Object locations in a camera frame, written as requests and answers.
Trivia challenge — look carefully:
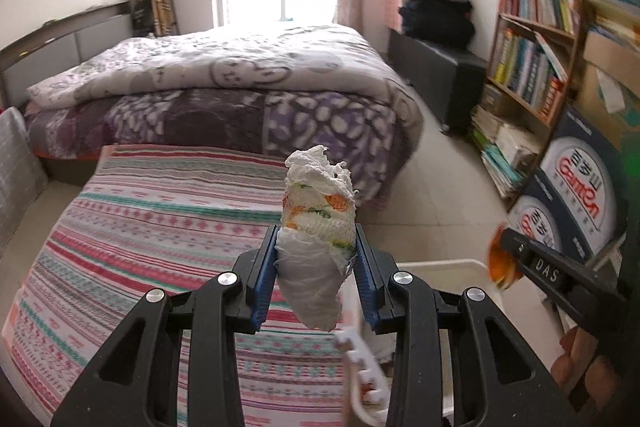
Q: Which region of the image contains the brown cardboard box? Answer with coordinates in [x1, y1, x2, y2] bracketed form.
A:
[577, 32, 640, 148]

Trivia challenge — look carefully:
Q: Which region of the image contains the orange wrapper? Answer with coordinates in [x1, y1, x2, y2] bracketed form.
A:
[487, 224, 523, 293]

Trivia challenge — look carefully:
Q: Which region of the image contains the white plastic bin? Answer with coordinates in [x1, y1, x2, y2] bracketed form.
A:
[340, 258, 556, 427]

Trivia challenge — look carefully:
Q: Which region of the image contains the wooden bookshelf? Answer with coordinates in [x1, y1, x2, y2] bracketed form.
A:
[470, 0, 593, 202]

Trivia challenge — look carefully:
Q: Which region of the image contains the grey cloth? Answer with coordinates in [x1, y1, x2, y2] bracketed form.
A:
[0, 107, 48, 253]

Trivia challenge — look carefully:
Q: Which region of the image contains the white toothed plastic strip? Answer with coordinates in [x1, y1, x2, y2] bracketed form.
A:
[335, 329, 388, 425]

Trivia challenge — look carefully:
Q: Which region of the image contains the black bag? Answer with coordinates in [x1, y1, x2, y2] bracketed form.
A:
[131, 0, 155, 38]

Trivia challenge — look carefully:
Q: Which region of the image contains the pile of books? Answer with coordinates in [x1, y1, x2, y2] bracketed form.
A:
[470, 104, 543, 200]

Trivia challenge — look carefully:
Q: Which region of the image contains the dark clothes pile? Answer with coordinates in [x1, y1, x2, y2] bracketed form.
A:
[400, 0, 476, 50]

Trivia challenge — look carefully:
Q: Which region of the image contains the folded purple white quilt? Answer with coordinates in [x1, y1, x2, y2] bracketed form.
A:
[25, 24, 426, 208]

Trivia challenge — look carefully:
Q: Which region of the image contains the large blue white carton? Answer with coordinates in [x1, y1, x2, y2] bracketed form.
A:
[540, 107, 631, 258]

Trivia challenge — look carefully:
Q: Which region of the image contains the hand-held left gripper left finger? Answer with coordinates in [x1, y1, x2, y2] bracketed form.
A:
[50, 223, 281, 427]

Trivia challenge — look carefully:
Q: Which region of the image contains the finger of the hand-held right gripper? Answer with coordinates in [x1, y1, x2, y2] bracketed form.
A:
[500, 228, 628, 340]

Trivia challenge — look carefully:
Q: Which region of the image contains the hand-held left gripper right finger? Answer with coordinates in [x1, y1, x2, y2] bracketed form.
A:
[352, 224, 581, 427]

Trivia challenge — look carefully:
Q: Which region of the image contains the fruit print tissue wad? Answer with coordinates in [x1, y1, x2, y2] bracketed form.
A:
[275, 145, 360, 329]

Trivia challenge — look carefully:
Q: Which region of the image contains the small blue white carton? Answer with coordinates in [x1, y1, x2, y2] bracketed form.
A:
[507, 194, 576, 258]

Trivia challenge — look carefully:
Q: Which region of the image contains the striped patterned bedsheet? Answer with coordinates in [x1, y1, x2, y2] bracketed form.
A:
[0, 144, 401, 427]

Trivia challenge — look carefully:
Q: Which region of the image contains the person's right hand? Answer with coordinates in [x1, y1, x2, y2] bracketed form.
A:
[550, 326, 626, 414]

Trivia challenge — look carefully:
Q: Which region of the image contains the grey bed headboard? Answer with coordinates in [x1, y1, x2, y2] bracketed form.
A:
[0, 0, 133, 108]

